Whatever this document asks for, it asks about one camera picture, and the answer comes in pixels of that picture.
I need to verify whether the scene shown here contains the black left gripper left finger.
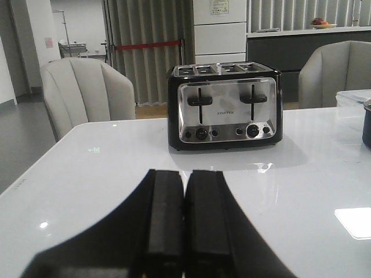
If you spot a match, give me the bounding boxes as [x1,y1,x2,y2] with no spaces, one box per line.
[24,170,183,277]

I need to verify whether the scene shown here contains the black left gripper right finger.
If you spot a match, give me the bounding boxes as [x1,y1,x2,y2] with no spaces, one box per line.
[184,170,295,277]

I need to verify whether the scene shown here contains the black and chrome toaster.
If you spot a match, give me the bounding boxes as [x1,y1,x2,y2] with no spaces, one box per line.
[168,61,283,151]

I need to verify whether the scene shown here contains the beige armchair left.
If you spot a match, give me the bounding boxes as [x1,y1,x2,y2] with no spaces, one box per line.
[40,57,136,140]

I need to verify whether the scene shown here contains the beige armchair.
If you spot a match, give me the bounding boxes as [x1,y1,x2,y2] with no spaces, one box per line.
[40,57,136,140]
[299,41,370,109]

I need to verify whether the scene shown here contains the dark blue saucepan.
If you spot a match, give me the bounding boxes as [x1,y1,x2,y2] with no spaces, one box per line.
[362,99,371,148]

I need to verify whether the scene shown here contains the clear plastic container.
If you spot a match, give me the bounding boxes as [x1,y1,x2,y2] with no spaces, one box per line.
[336,89,370,107]

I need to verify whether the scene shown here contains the red barrier tape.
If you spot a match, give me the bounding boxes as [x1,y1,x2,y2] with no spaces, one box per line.
[114,40,181,50]

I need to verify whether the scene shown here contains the dark kitchen counter cabinet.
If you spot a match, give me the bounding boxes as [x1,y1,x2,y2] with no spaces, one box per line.
[246,26,370,103]

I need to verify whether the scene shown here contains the metal cart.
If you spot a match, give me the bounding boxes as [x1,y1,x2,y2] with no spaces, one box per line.
[58,42,88,58]

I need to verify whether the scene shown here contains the beige armchair right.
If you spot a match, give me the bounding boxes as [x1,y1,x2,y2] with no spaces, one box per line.
[299,41,370,109]

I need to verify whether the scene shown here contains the white refrigerator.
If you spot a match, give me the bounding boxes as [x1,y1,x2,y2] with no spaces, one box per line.
[192,0,247,64]

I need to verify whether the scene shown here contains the plate of fruit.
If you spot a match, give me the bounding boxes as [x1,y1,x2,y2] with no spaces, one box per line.
[310,18,337,30]

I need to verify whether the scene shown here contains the pink wall notice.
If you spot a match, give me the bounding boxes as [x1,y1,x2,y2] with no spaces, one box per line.
[45,37,53,49]

